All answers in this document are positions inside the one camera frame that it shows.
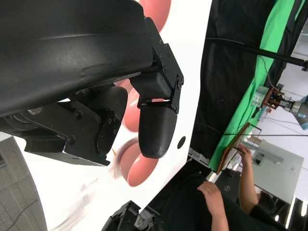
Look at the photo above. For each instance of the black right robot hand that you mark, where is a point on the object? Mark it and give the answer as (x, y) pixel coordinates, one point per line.
(125, 216)

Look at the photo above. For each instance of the person's bare hand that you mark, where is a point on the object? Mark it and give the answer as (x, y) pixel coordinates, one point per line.
(211, 195)
(246, 156)

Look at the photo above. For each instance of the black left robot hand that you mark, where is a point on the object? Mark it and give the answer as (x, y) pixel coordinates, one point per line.
(72, 60)

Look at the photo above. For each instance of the pink plastic bowl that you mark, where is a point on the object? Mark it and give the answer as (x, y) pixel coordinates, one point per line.
(156, 12)
(131, 115)
(139, 170)

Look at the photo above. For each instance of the grey background robot arm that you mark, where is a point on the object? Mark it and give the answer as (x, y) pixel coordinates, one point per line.
(298, 108)

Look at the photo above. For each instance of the person's bare forearm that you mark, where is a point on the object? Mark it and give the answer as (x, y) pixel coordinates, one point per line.
(220, 221)
(247, 190)

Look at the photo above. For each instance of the black computer monitor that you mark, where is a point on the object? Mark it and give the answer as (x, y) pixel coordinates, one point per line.
(227, 187)

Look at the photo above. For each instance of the wooden board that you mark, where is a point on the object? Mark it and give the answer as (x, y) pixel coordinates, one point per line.
(225, 156)

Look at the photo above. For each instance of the person in black shirt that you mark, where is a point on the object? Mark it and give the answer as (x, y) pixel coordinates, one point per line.
(237, 217)

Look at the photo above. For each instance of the grey metal cabinet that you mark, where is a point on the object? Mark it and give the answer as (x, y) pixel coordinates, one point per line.
(284, 173)

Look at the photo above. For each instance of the green cloth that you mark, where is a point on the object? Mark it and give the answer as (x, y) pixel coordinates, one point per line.
(240, 113)

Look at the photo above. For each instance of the black round table grommet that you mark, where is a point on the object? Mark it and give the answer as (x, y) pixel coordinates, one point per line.
(181, 142)

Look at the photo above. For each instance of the small orange scrap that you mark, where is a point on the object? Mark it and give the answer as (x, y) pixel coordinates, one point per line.
(114, 151)

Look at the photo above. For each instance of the black backdrop curtain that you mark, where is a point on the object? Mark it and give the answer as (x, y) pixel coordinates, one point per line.
(228, 72)

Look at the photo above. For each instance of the black boom pole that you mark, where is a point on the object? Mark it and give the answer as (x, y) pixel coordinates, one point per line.
(276, 55)

